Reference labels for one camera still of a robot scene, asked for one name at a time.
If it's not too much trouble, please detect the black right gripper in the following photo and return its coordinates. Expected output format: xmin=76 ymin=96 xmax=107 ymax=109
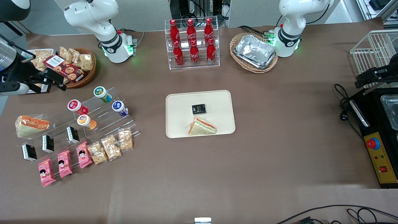
xmin=6 ymin=61 xmax=67 ymax=93

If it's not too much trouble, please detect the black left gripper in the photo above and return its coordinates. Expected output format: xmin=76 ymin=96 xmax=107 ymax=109
xmin=355 ymin=56 xmax=398 ymax=89

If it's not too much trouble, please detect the green gum bottle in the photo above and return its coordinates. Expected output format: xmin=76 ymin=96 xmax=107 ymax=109
xmin=93 ymin=86 xmax=112 ymax=103

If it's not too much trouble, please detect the white snack tray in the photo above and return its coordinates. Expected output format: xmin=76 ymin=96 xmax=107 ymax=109
xmin=19 ymin=49 xmax=53 ymax=95

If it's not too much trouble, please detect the red gum bottle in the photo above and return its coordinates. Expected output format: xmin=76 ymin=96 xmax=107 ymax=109
xmin=67 ymin=100 xmax=89 ymax=115

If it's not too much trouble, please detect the orange gum bottle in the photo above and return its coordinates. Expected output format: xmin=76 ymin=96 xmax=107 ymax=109
xmin=77 ymin=114 xmax=97 ymax=130

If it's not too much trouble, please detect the blue gum bottle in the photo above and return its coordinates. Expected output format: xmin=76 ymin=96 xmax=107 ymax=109
xmin=112 ymin=100 xmax=129 ymax=117

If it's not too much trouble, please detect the beige plastic tray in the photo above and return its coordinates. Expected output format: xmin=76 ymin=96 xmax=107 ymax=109
xmin=165 ymin=90 xmax=236 ymax=138

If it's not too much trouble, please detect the red cookie box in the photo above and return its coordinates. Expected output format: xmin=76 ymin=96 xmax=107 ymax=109
xmin=43 ymin=55 xmax=85 ymax=83

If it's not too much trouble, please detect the clear rice cracker packet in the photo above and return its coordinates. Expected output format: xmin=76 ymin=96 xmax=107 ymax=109
xmin=101 ymin=135 xmax=122 ymax=161
xmin=118 ymin=128 xmax=134 ymax=152
xmin=31 ymin=50 xmax=53 ymax=72
xmin=87 ymin=142 xmax=108 ymax=165
xmin=59 ymin=47 xmax=74 ymax=63
xmin=72 ymin=48 xmax=94 ymax=71

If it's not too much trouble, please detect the brown wicker snack basket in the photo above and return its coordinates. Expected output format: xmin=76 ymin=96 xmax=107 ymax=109
xmin=58 ymin=47 xmax=97 ymax=90

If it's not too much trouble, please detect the metal food container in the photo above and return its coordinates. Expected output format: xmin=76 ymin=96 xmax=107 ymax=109
xmin=380 ymin=94 xmax=398 ymax=131

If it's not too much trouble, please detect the black sealing machine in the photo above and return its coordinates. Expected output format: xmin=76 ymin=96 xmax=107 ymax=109
xmin=347 ymin=88 xmax=398 ymax=189

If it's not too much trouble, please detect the wrapped triangle sandwich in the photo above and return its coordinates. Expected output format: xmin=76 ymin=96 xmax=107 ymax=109
xmin=187 ymin=117 xmax=217 ymax=136
xmin=15 ymin=115 xmax=50 ymax=138

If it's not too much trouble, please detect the clear acrylic stepped display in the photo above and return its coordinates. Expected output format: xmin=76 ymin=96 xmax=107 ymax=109
xmin=19 ymin=87 xmax=141 ymax=179

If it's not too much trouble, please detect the red emergency stop button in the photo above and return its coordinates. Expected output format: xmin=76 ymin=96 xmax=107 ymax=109
xmin=366 ymin=138 xmax=381 ymax=150

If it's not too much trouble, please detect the pink snack packet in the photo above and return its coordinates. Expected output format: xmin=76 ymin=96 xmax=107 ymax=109
xmin=38 ymin=159 xmax=57 ymax=187
xmin=57 ymin=150 xmax=73 ymax=179
xmin=76 ymin=142 xmax=93 ymax=169

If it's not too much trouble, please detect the yellow control panel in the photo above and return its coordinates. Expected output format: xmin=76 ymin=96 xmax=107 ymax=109
xmin=363 ymin=132 xmax=398 ymax=184

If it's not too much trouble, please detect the grey partition panel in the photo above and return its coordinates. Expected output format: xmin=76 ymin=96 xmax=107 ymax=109
xmin=228 ymin=0 xmax=283 ymax=28
xmin=53 ymin=0 xmax=173 ymax=32

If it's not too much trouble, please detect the red cola bottle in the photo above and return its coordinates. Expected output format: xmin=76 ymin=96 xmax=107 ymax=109
xmin=187 ymin=19 xmax=197 ymax=42
xmin=169 ymin=19 xmax=180 ymax=44
xmin=190 ymin=40 xmax=200 ymax=65
xmin=206 ymin=38 xmax=216 ymax=64
xmin=204 ymin=18 xmax=214 ymax=41
xmin=173 ymin=41 xmax=184 ymax=67

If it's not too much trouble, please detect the wicker basket with foil trays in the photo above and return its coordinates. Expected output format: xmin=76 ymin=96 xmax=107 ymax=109
xmin=229 ymin=32 xmax=279 ymax=74

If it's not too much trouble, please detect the stack of foil trays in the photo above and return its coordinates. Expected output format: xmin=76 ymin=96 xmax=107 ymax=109
xmin=234 ymin=34 xmax=277 ymax=69

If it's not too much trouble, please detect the clear acrylic bottle rack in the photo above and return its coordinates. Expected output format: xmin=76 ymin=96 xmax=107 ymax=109
xmin=164 ymin=16 xmax=220 ymax=70

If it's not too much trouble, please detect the black equipment stand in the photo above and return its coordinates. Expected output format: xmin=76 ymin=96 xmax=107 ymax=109
xmin=169 ymin=0 xmax=230 ymax=27

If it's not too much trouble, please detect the small electronic device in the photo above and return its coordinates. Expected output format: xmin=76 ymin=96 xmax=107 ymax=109
xmin=291 ymin=217 xmax=330 ymax=224

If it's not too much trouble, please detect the white wire rack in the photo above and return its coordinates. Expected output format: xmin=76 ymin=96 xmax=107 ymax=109
xmin=349 ymin=30 xmax=398 ymax=89

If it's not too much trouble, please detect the silver machine handle bar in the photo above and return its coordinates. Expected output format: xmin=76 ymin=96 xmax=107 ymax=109
xmin=349 ymin=99 xmax=370 ymax=127

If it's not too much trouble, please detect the black power cable with plug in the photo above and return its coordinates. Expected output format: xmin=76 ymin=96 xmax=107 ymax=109
xmin=334 ymin=83 xmax=365 ymax=141

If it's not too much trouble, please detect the metal shelf frame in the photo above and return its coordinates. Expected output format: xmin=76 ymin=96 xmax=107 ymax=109
xmin=356 ymin=0 xmax=398 ymax=22

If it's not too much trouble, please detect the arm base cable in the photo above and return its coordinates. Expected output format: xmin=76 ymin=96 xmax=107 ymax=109
xmin=118 ymin=28 xmax=145 ymax=47
xmin=238 ymin=26 xmax=275 ymax=41

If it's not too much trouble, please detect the looped black cable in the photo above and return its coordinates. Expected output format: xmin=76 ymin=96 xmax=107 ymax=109
xmin=347 ymin=208 xmax=378 ymax=224

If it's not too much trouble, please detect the long black cable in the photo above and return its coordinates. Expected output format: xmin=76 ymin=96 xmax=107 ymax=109
xmin=275 ymin=204 xmax=398 ymax=224

